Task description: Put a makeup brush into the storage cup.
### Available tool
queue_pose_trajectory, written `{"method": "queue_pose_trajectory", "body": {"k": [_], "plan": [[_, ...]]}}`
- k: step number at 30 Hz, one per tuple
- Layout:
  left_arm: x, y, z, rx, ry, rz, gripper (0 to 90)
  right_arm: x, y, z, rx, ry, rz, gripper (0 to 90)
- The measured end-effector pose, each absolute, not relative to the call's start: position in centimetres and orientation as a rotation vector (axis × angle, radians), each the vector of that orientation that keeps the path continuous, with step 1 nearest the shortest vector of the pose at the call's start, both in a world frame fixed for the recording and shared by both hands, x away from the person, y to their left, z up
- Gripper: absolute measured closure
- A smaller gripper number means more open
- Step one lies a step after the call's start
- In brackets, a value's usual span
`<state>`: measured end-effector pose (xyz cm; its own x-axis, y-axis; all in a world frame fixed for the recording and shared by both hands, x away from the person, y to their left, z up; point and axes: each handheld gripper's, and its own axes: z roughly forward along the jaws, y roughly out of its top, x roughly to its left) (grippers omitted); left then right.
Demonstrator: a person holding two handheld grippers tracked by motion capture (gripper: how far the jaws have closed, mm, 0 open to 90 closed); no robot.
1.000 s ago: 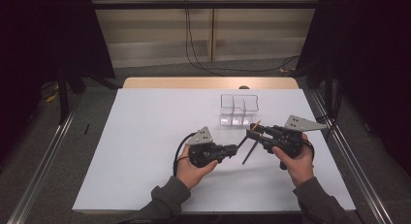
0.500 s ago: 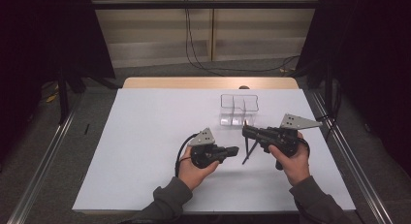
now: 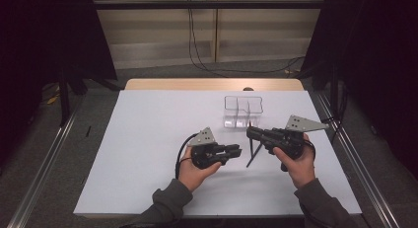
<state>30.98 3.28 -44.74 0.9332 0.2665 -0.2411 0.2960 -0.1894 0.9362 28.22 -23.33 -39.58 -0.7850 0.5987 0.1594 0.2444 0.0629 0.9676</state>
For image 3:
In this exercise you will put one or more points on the wooden table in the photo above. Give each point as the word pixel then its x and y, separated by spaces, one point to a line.
pixel 197 84

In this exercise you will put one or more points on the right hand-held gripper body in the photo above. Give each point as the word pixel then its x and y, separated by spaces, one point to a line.
pixel 286 140

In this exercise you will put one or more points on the aluminium floor rail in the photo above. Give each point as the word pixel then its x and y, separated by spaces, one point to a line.
pixel 361 175
pixel 42 175

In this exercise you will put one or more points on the person's right hand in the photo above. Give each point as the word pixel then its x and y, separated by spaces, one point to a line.
pixel 299 170

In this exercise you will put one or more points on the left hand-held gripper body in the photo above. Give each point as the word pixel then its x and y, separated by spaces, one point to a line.
pixel 205 152

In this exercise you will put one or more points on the person's left hand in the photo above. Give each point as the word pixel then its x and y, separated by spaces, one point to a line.
pixel 194 173

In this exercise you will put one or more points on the black curtain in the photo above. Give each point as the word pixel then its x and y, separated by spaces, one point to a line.
pixel 378 57
pixel 39 40

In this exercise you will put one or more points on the black metal stand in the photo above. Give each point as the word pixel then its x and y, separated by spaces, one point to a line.
pixel 65 96
pixel 335 90

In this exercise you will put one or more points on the white table sheet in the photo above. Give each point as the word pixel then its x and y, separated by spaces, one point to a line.
pixel 148 175

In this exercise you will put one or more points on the clear plastic pen holder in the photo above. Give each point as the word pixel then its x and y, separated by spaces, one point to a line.
pixel 243 109

